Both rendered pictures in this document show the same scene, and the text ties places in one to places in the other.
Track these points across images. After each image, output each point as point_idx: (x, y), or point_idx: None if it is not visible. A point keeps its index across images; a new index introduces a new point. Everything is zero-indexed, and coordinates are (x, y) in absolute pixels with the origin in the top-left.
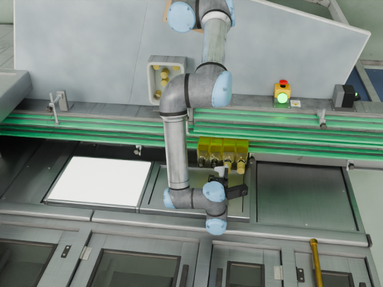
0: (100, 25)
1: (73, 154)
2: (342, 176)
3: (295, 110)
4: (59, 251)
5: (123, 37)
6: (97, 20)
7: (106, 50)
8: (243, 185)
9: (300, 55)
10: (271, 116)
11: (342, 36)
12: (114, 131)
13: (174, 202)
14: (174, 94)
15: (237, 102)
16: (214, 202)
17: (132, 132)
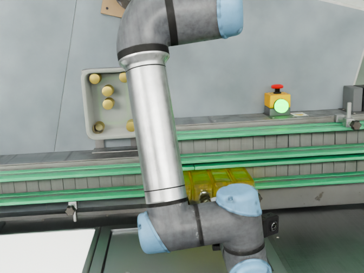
0: (7, 30)
1: None
2: None
3: (303, 118)
4: None
5: (44, 45)
6: (3, 22)
7: (17, 68)
8: (270, 214)
9: (293, 49)
10: (273, 128)
11: (342, 17)
12: (32, 190)
13: (163, 233)
14: (146, 6)
15: (218, 119)
16: (245, 218)
17: (61, 189)
